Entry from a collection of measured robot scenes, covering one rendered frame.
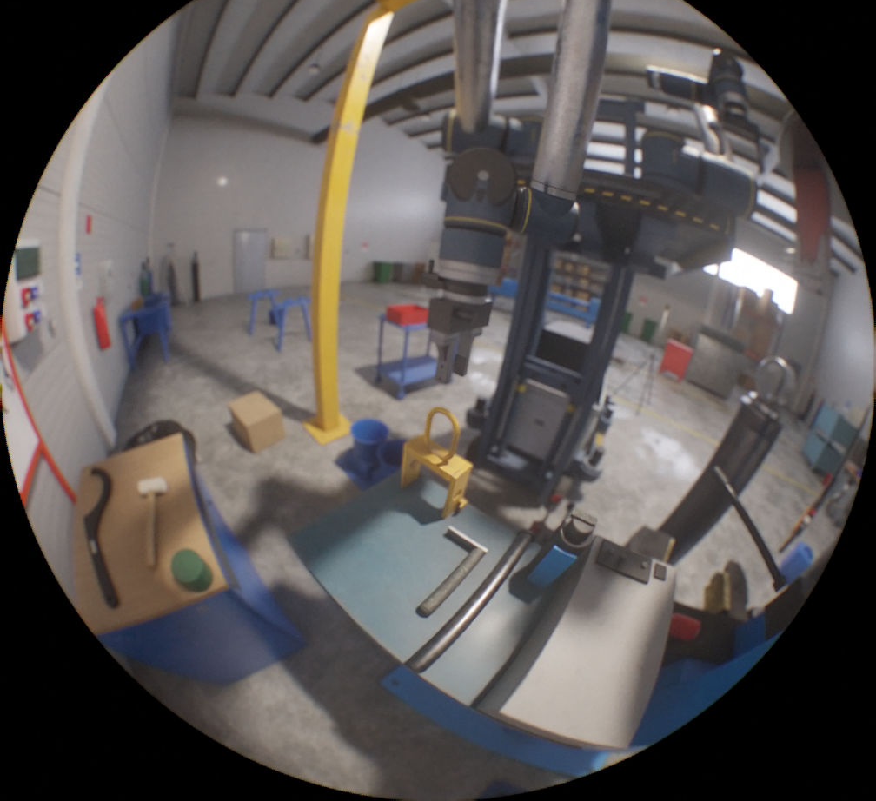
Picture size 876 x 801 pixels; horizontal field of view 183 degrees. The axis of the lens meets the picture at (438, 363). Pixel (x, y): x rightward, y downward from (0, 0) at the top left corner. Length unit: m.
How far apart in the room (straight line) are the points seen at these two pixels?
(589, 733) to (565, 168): 0.94
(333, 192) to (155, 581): 2.19
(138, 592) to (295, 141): 11.29
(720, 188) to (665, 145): 0.24
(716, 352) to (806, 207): 7.88
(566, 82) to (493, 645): 1.04
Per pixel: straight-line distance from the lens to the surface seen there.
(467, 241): 0.42
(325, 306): 2.13
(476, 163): 0.45
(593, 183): 0.81
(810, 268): 0.93
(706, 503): 1.22
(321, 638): 1.69
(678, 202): 0.82
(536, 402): 2.15
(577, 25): 0.67
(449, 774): 1.76
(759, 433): 1.12
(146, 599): 0.94
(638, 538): 1.02
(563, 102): 0.61
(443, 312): 0.43
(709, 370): 8.75
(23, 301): 2.12
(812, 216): 0.98
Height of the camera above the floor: 1.64
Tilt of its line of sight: 23 degrees down
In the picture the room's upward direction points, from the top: 8 degrees clockwise
